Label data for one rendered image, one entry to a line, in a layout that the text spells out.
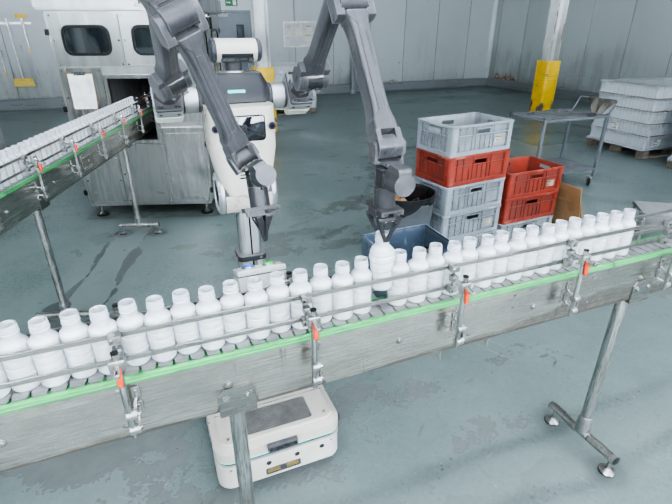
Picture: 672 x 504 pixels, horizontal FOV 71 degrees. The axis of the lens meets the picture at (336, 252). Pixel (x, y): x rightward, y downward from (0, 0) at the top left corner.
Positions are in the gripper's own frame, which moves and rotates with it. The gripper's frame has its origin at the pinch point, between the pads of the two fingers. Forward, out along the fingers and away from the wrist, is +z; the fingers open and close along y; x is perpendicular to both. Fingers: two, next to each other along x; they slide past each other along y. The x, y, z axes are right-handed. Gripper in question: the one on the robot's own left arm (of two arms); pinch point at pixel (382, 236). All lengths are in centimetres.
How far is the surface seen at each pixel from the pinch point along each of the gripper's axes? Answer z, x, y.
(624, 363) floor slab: 123, -177, 32
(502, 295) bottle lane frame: 24.6, -40.2, -5.7
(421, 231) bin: 31, -51, 59
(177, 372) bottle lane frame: 24, 57, -6
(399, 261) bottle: 7.9, -5.0, -1.4
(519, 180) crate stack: 64, -224, 184
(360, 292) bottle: 14.5, 7.3, -2.5
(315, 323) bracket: 13.9, 24.1, -12.5
